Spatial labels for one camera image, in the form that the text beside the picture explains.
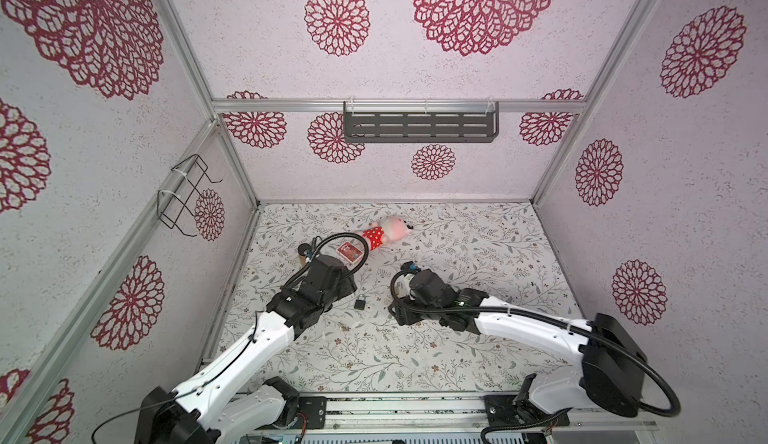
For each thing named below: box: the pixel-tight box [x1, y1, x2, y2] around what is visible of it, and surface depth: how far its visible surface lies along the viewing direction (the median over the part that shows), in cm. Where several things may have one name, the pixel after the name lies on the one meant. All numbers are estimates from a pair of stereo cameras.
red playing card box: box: [336, 241, 365, 264], surface depth 105 cm
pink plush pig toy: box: [362, 217, 411, 251], surface depth 105 cm
